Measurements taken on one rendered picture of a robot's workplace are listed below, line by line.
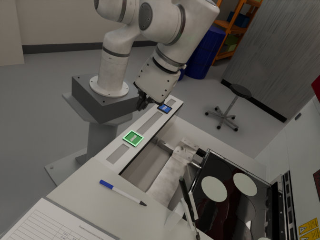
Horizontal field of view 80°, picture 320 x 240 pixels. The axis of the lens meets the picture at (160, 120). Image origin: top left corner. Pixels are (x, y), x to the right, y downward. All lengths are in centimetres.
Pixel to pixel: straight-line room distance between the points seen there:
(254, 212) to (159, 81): 56
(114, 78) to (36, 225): 62
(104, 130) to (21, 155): 97
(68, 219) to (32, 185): 122
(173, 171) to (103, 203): 31
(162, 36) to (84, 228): 44
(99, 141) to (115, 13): 66
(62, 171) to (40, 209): 121
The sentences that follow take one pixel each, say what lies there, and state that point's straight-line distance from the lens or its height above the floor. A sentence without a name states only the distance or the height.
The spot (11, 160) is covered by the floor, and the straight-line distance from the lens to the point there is 189.
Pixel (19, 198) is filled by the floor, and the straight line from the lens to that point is 169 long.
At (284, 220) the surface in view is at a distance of 82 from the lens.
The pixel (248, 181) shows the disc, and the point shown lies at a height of 90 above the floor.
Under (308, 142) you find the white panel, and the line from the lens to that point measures 97.
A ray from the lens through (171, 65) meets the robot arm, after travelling 46.
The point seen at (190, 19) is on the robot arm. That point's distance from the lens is 43.
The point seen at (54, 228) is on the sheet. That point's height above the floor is 97.
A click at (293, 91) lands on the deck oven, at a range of 377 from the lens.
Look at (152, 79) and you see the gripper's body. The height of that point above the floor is 122.
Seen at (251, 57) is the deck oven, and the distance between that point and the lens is 384.
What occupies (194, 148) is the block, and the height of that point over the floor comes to 91.
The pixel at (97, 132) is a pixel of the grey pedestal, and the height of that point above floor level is 67.
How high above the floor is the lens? 145
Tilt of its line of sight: 37 degrees down
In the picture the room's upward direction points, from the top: 21 degrees clockwise
